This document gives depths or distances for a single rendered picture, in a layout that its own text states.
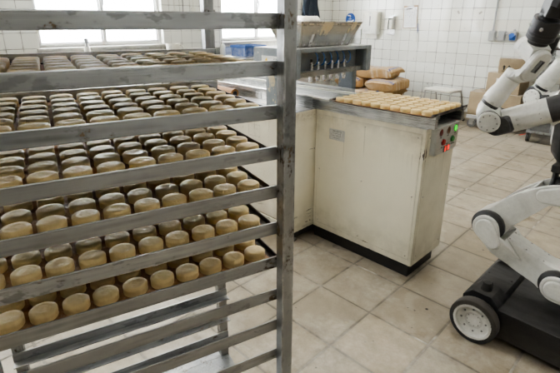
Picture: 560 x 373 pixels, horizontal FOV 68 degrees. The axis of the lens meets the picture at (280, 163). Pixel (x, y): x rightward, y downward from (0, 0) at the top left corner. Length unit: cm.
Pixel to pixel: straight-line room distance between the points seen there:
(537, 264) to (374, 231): 80
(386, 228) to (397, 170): 35
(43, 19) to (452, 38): 616
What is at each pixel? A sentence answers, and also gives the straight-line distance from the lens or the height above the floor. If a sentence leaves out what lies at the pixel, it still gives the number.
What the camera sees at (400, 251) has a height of 15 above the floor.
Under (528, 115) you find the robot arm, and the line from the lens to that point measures 169.
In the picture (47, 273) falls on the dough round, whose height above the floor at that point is 87.
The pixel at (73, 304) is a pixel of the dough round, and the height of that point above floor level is 79.
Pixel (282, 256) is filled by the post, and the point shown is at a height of 81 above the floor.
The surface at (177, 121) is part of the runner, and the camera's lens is 80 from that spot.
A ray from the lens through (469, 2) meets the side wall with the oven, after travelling 656.
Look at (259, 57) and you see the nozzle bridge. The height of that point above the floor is 112.
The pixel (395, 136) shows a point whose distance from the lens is 218.
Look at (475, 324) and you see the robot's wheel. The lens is 211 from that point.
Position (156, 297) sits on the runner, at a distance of 94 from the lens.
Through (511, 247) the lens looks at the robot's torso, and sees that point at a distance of 212.
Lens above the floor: 132
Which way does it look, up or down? 19 degrees down
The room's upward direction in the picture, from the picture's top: straight up
